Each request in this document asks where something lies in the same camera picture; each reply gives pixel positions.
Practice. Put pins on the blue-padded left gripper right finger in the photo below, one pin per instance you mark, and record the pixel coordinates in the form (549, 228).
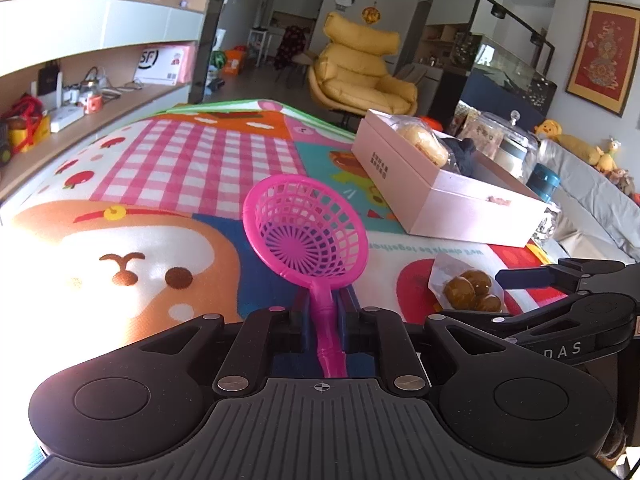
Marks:
(353, 331)

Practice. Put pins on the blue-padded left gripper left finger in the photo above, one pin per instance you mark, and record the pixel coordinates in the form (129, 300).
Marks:
(292, 332)

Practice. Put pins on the pink plastic strainer scoop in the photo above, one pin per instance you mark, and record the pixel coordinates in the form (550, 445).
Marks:
(309, 235)

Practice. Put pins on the tray of brown buns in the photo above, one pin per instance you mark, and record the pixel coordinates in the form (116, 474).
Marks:
(458, 286)

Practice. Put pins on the packaged bread slices bag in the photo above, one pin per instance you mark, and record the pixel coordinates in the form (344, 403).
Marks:
(421, 137)

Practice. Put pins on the black plush toy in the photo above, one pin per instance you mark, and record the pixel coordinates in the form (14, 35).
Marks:
(463, 151)

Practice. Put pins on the grey sofa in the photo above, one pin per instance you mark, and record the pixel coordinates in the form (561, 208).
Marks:
(597, 220)

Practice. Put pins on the teal thermos bottle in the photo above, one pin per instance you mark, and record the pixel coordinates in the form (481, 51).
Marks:
(543, 182)

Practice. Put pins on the yellow giraffe plush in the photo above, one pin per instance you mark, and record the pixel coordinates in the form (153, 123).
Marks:
(606, 162)

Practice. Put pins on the pink gift box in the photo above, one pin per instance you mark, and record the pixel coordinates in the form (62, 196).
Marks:
(490, 206)

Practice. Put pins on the colourful cartoon play mat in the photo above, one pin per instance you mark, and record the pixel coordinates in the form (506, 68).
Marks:
(141, 229)

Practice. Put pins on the large glass jar with lid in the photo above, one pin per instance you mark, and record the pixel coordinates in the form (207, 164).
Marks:
(503, 141)

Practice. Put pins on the yellow plush bear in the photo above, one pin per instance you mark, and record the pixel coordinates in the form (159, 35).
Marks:
(552, 130)

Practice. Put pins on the glass fish tank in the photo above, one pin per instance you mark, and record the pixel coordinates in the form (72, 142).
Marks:
(477, 52)

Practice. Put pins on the yellow lounge armchair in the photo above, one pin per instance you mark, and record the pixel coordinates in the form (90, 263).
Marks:
(350, 75)

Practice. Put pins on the orange cardboard box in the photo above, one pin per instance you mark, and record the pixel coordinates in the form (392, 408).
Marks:
(235, 60)

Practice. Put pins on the white SF express parcel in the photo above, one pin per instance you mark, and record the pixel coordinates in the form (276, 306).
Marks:
(166, 64)

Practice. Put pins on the red framed wall picture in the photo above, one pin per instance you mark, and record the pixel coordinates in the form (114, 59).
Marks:
(607, 56)

